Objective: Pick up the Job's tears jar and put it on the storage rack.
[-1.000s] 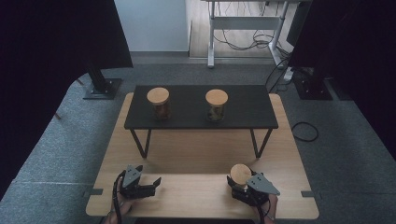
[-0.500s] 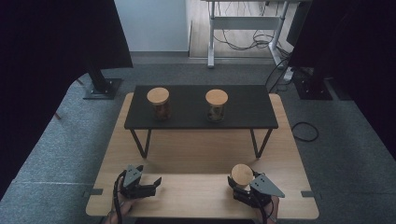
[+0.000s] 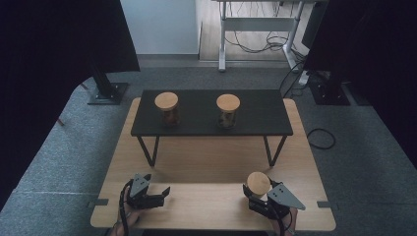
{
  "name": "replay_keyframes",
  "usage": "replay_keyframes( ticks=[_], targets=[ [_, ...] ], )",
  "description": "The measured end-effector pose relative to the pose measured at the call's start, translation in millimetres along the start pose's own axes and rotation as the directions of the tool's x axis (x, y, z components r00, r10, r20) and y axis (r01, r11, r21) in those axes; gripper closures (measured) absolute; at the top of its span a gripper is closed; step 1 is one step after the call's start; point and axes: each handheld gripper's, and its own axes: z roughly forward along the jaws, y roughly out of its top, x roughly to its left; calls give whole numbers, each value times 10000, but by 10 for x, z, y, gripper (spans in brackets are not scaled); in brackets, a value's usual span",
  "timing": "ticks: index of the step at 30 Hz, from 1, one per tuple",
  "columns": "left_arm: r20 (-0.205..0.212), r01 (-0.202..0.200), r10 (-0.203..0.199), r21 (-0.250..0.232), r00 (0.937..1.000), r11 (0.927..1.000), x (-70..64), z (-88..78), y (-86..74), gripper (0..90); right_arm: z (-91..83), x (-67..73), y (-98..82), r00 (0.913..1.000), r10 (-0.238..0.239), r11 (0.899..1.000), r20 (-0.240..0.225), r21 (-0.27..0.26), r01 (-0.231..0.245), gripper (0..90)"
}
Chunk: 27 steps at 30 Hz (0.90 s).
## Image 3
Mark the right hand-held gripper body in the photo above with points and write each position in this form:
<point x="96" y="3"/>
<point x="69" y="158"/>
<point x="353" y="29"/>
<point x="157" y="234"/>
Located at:
<point x="283" y="198"/>

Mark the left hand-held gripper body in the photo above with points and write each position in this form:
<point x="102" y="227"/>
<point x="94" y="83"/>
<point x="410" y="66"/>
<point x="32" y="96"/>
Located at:
<point x="139" y="193"/>

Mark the glass jar with wooden lid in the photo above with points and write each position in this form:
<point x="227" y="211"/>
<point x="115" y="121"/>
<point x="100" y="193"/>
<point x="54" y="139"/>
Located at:
<point x="166" y="101"/>
<point x="228" y="102"/>
<point x="258" y="183"/>

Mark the black raised shelf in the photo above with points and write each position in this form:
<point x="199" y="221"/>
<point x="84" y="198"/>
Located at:
<point x="262" y="111"/>

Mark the person's right hand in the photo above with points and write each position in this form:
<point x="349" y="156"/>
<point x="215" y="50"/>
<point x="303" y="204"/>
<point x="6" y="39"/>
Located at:
<point x="286" y="226"/>

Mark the person's left hand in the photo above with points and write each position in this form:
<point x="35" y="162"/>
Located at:
<point x="129" y="221"/>

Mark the black stand with square base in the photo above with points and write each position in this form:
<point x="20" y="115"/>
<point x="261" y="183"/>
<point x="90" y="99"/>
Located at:
<point x="329" y="93"/>
<point x="109" y="93"/>

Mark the white power strip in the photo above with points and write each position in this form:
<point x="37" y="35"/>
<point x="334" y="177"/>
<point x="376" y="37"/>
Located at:
<point x="304" y="78"/>

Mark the black curtain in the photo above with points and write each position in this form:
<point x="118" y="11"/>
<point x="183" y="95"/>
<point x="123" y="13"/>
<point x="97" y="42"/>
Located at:
<point x="377" y="49"/>
<point x="49" y="82"/>

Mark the white desk frame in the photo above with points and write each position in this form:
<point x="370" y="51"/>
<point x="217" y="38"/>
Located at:
<point x="257" y="24"/>

